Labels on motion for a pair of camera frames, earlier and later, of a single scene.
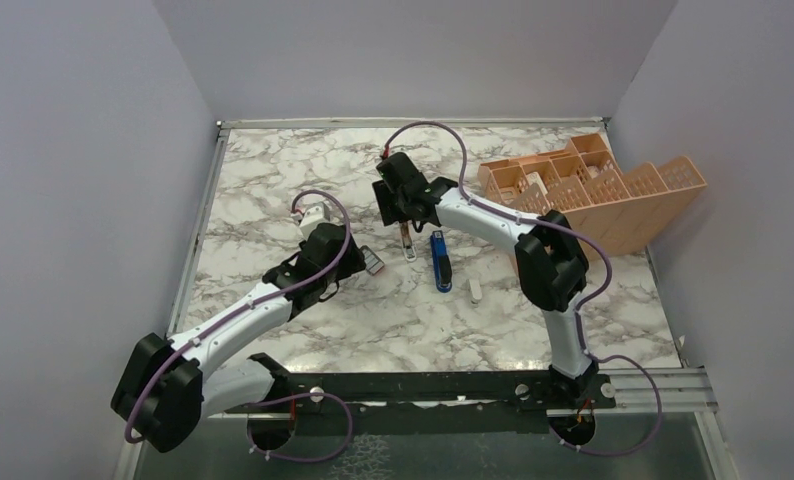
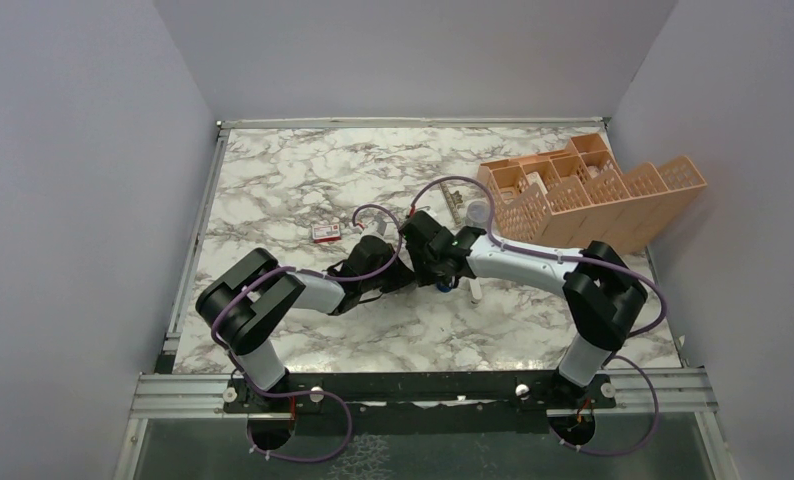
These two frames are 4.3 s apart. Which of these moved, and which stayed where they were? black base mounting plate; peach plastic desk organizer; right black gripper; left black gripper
Moved: left black gripper; right black gripper
Stayed: black base mounting plate; peach plastic desk organizer
